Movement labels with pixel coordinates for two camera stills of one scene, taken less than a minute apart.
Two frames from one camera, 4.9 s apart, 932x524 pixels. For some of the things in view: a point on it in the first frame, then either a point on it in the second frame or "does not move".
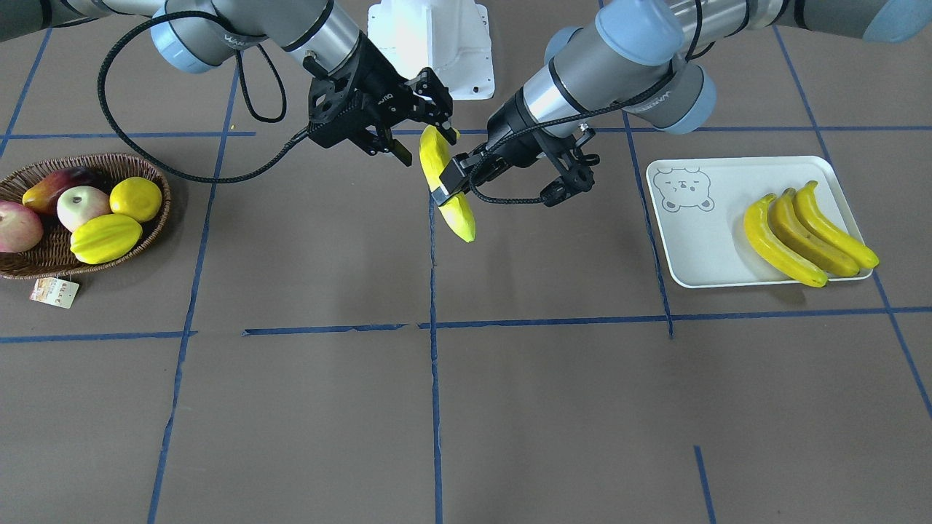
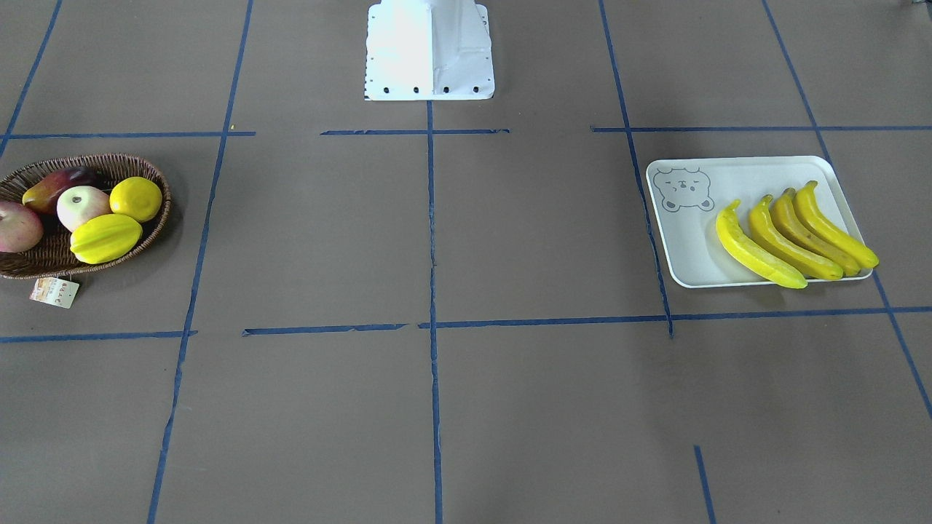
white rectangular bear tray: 701,203 does not move
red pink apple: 21,229 does not move
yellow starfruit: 104,239 does not move
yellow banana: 435,153 to 735,239
